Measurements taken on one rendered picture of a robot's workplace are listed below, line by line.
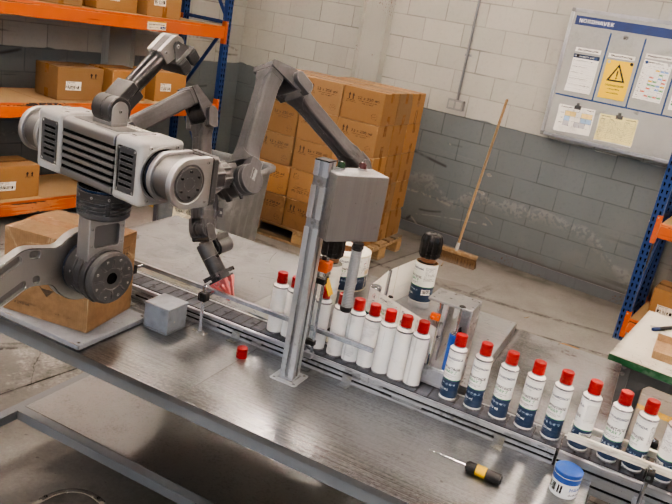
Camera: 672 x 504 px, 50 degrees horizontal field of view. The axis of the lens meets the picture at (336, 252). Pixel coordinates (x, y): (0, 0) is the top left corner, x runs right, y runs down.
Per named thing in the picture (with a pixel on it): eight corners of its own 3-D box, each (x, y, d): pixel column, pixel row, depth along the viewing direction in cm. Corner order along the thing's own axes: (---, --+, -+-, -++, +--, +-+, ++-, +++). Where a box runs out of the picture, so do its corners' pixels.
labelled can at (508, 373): (507, 416, 204) (525, 352, 198) (503, 423, 199) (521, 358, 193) (490, 409, 206) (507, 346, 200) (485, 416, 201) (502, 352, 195)
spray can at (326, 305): (326, 346, 227) (337, 286, 221) (321, 352, 222) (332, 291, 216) (310, 341, 228) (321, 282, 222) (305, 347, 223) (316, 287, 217)
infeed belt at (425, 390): (559, 447, 201) (563, 435, 199) (554, 460, 193) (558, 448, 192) (112, 273, 263) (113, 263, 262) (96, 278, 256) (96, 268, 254)
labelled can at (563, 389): (559, 436, 198) (580, 371, 192) (556, 444, 194) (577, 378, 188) (541, 429, 200) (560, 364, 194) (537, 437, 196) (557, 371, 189)
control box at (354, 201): (377, 242, 203) (390, 177, 197) (325, 242, 195) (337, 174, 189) (359, 230, 211) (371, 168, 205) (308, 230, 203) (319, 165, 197)
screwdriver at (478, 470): (501, 482, 181) (504, 472, 180) (498, 488, 179) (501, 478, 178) (429, 451, 189) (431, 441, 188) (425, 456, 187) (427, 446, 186)
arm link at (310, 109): (265, 90, 203) (295, 80, 196) (271, 75, 206) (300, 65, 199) (347, 182, 230) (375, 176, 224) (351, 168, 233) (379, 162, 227)
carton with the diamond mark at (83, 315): (130, 307, 236) (137, 230, 227) (86, 333, 213) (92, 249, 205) (52, 284, 242) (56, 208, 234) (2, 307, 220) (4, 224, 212)
